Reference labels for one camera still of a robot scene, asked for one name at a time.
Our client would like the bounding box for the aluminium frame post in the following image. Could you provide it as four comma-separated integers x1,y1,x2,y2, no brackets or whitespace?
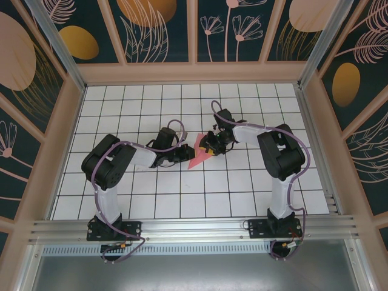
298,0,355,89
24,0,87,92

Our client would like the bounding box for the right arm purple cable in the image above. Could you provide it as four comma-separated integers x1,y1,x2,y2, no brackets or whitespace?
210,99,312,261

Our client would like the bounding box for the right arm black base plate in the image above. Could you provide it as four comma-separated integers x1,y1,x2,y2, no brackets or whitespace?
247,218,304,239

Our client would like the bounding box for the slotted grey cable tray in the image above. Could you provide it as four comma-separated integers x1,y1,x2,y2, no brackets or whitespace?
42,244,275,255

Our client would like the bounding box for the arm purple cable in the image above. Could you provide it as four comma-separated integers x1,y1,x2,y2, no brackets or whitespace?
210,99,312,261
90,119,187,265

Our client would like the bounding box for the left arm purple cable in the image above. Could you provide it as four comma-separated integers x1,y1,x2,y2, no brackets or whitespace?
90,119,187,265

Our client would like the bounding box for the aluminium side rail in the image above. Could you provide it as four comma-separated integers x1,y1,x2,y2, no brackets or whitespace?
295,84,345,215

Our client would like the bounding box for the long aluminium mounting rail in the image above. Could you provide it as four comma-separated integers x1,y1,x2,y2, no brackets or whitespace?
28,215,361,243

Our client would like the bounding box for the pink square paper sheet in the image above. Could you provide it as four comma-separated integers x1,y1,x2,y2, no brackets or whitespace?
187,133,213,170

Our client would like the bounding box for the grey metal sheet panel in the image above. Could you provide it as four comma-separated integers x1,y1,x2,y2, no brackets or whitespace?
30,254,364,291

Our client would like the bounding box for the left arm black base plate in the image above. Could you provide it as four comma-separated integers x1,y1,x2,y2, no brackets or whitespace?
87,220,143,242

